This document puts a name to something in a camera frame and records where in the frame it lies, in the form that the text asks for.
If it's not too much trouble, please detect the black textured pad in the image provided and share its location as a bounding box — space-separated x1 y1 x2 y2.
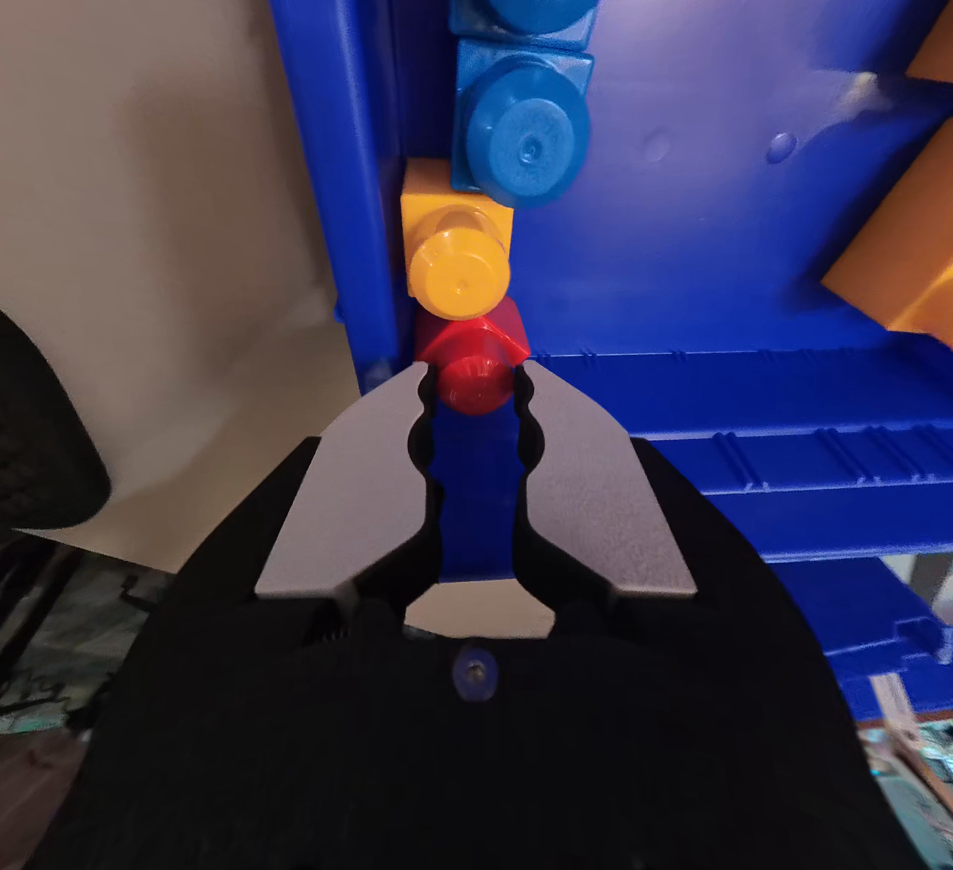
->
0 310 113 532

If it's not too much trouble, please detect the pile of mega blocks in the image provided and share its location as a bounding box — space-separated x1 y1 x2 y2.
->
400 0 953 352

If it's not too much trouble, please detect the red one-stud mega block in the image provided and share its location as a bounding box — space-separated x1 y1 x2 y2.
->
413 296 533 417

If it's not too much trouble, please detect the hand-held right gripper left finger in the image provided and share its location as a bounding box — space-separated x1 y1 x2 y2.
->
254 362 445 622

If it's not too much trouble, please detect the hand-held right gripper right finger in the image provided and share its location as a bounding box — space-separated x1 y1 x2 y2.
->
512 362 698 622

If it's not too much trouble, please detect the blue plastic bin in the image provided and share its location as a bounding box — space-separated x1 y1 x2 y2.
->
239 0 953 722

